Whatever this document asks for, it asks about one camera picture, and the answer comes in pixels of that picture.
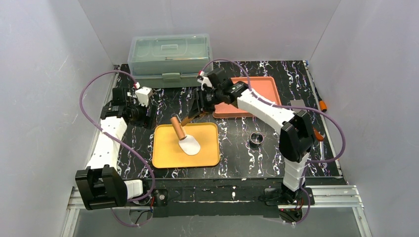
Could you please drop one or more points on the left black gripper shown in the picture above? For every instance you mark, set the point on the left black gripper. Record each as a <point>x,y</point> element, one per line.
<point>147,117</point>

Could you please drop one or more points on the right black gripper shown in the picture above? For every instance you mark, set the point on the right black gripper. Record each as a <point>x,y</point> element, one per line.
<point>201,99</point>

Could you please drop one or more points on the wooden dough roller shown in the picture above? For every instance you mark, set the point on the wooden dough roller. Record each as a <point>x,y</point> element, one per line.
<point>180,127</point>

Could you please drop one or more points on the white dough ball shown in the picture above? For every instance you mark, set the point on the white dough ball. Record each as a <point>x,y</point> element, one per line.
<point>189,145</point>

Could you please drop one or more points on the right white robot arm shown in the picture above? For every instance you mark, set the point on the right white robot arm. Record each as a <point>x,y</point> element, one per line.
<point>295,129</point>

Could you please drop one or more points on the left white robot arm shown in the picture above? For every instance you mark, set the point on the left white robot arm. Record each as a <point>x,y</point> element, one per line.
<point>99,184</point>

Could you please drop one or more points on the yellow plastic tray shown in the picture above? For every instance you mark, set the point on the yellow plastic tray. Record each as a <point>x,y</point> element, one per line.
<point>167,153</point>

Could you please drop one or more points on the green plastic storage box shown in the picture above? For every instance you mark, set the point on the green plastic storage box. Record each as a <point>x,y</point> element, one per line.
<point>170,61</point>

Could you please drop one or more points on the orange-red plastic tray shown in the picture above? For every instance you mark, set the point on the orange-red plastic tray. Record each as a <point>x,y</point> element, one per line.
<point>265,86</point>

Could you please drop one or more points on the orange black screwdriver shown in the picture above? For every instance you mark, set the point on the orange black screwdriver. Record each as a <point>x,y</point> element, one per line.
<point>322,104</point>

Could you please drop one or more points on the aluminium front frame rail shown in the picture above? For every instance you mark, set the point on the aluminium front frame rail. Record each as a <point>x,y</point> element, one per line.
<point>225,211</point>

